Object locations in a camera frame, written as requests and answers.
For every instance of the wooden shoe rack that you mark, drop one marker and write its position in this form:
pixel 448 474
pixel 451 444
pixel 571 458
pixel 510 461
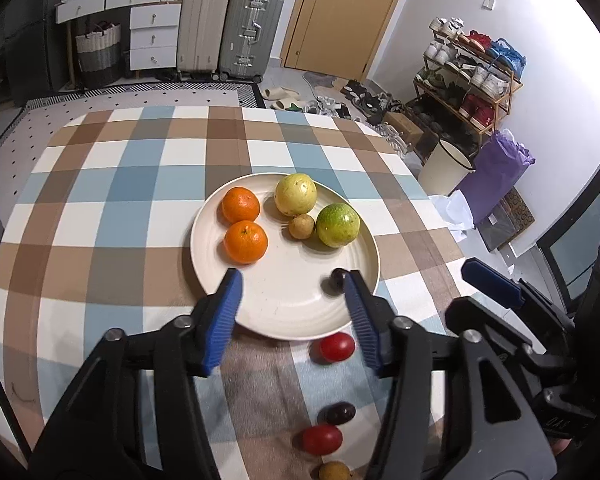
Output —
pixel 510 87

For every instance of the silver suitcase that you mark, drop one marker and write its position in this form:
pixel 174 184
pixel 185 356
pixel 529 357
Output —
pixel 250 30

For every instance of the red tomato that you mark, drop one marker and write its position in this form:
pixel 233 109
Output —
pixel 321 439
pixel 336 347

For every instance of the woven laundry basket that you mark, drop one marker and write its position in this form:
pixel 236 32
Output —
pixel 97 55

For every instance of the pile of shoes on floor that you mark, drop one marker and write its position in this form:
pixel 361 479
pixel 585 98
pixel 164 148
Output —
pixel 360 105

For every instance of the cream round plate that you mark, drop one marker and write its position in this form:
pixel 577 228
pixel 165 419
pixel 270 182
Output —
pixel 280 280

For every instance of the cream waste bin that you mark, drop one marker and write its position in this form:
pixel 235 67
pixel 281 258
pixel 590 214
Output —
pixel 442 170

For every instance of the grey doormat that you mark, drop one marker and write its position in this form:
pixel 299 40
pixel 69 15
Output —
pixel 497 230

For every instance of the small irregular floor mat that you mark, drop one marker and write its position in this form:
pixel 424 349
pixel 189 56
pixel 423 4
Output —
pixel 320 80

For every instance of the green guava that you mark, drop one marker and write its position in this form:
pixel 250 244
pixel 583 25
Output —
pixel 337 225

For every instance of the white plastic bag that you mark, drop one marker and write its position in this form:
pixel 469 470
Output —
pixel 455 210

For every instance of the orange mandarin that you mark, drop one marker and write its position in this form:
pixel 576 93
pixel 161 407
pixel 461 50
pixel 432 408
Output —
pixel 240 204
pixel 245 241

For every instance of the white drawer cabinet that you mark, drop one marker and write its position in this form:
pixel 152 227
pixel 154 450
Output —
pixel 152 35

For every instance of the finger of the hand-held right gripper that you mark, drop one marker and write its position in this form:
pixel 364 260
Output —
pixel 475 312
pixel 490 280

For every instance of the checked tablecloth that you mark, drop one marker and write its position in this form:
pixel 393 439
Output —
pixel 105 240

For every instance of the brown longan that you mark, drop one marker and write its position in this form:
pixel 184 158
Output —
pixel 300 226
pixel 334 472

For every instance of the grey refrigerator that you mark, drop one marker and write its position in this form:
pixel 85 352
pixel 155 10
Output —
pixel 30 50

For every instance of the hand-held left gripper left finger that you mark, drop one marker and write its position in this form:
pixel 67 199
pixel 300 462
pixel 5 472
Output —
pixel 225 320

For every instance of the purple bag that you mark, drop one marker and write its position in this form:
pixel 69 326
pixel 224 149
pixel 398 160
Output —
pixel 495 175

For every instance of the wooden door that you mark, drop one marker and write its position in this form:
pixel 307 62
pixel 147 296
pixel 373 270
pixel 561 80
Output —
pixel 350 20

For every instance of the yellow guava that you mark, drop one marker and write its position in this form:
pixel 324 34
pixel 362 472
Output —
pixel 295 194

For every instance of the beige suitcase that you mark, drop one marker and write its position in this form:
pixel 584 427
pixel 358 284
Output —
pixel 202 25

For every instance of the brown dotted doormat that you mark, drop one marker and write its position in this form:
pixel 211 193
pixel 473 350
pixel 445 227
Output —
pixel 522 207

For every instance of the cardboard box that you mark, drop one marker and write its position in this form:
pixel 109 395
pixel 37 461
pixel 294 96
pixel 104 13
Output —
pixel 402 127

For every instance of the white desk with drawers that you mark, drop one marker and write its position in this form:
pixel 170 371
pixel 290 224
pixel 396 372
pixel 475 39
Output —
pixel 105 0

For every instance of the shoes on rack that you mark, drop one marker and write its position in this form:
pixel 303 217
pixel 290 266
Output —
pixel 470 75

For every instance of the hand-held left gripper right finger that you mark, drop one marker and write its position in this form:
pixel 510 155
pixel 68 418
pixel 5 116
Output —
pixel 367 320

